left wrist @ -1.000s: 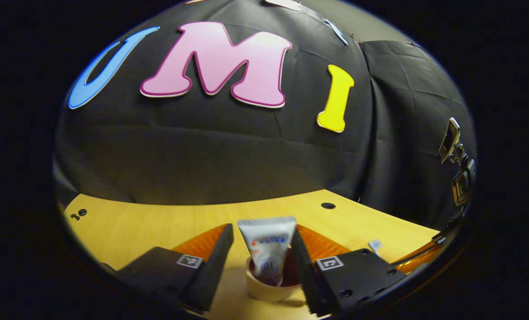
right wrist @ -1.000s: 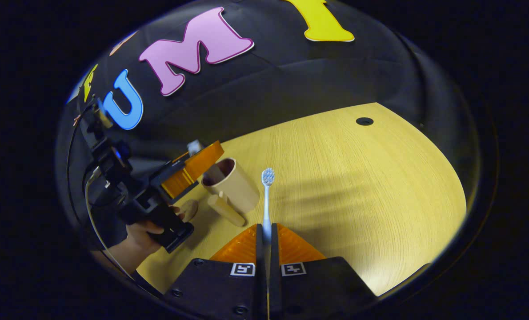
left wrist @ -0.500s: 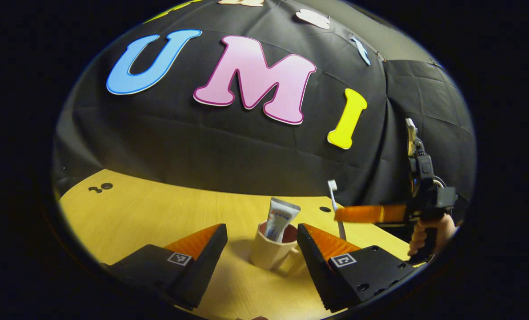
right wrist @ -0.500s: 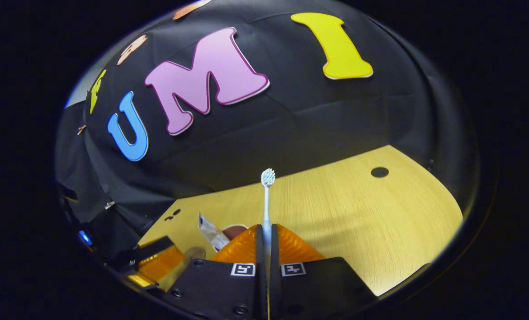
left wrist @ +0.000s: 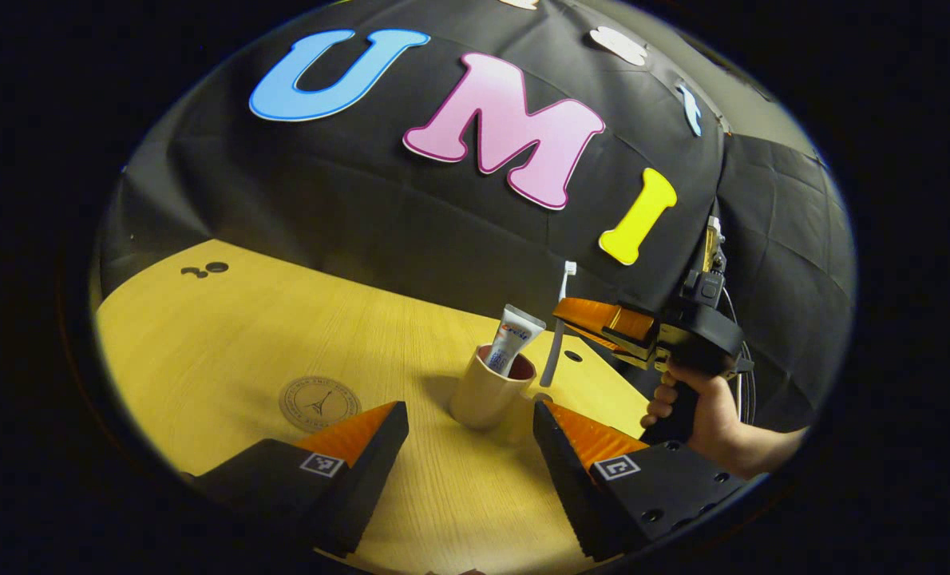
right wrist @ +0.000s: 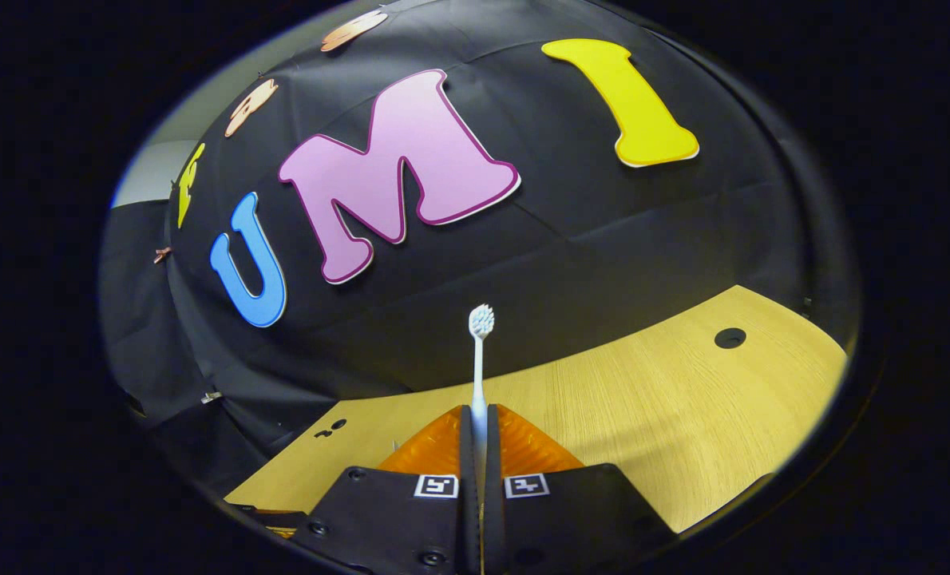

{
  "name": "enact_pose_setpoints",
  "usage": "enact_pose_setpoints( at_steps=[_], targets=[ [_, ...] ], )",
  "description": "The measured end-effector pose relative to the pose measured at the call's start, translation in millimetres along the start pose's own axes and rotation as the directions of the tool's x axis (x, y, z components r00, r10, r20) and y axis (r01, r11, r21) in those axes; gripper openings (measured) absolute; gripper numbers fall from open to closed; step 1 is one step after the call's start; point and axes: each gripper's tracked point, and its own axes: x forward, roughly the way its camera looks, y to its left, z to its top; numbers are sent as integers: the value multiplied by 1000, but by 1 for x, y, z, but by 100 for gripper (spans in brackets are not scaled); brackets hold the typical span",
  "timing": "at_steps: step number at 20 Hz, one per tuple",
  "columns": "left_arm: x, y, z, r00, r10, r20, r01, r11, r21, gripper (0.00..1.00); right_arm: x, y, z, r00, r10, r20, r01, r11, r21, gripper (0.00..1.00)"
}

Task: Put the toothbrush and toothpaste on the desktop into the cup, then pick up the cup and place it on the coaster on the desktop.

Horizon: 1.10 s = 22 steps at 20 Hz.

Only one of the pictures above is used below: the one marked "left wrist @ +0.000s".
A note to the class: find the black backdrop cloth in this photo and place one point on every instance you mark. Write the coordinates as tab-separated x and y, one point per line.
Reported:
363	200

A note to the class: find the pale blue toothbrush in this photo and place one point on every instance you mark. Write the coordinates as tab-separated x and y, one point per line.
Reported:
553	359

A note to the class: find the wooden desktop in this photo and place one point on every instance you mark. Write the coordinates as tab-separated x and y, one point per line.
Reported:
243	335

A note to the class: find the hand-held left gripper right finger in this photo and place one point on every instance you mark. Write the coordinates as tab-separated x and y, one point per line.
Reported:
559	463

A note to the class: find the white toothpaste tube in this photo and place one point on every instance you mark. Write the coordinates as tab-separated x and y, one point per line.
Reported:
515	335

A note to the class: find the round cork coaster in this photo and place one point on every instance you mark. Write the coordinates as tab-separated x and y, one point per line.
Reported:
319	404

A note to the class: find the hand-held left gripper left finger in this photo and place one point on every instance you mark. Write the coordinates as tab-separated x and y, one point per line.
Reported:
379	455

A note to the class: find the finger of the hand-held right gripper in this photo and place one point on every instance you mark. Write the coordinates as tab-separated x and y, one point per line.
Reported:
603	315
623	348

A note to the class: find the beige cup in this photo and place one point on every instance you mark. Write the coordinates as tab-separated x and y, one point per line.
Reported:
483	395

